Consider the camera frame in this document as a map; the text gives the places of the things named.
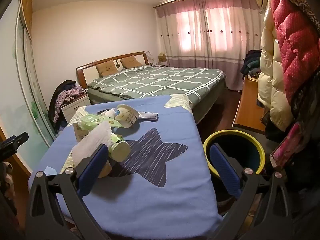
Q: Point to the wooden bed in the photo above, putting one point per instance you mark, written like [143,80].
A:
[90,76]

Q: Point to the green plastic bag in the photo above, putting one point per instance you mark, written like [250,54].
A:
[90,121]

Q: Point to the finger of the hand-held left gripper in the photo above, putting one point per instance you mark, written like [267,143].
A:
[13,143]

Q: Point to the white bubble wrap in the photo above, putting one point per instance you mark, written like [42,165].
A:
[92,140]

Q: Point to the brown pillow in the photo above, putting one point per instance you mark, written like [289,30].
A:
[106,68]
[130,62]

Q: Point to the plush toy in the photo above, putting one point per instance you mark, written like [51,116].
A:
[7,177]

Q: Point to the dark jacket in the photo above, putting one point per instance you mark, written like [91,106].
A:
[53,105]

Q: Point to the yellow rimmed trash bin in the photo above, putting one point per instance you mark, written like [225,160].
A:
[237,142]

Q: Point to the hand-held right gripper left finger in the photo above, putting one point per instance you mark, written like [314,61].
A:
[92,170]

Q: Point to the green white cup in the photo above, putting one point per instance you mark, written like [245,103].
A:
[120,150]

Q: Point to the white nightstand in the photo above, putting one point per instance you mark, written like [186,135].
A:
[75,108]

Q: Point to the beige carton box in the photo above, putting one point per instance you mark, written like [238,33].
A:
[78,132]

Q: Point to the wardrobe sliding door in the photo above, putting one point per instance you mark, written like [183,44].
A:
[25,92]

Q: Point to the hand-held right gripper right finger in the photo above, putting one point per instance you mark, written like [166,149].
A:
[225,170]

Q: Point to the printed paper bowl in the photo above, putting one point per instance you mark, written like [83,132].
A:
[127,116]

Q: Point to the white wrapper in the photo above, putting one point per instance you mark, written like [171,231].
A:
[148,116]

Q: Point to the pile of dark clothes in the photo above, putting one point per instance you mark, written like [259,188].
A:
[251,63]

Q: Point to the wooden wardrobe cupboard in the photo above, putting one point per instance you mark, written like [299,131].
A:
[26,10]

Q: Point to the green plaid duvet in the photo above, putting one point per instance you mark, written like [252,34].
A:
[160,80]

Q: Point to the blue star blanket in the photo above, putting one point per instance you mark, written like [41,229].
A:
[175,200]

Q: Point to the pink bag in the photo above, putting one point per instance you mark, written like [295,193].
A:
[287,145]

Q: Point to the dark floral garment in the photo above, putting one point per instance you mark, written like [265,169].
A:
[307,97]

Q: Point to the cream down jacket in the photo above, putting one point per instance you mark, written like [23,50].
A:
[270,80]

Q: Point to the beige paper cup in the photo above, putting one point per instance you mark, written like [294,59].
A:
[106,170]

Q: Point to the leopard print scarf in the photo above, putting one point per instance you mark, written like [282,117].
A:
[307,7]

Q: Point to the wooden desk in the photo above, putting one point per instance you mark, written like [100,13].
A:
[247,110]

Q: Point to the pink white curtain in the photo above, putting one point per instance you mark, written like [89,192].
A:
[200,30]

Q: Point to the small white bottle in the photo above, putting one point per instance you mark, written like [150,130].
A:
[110,112]

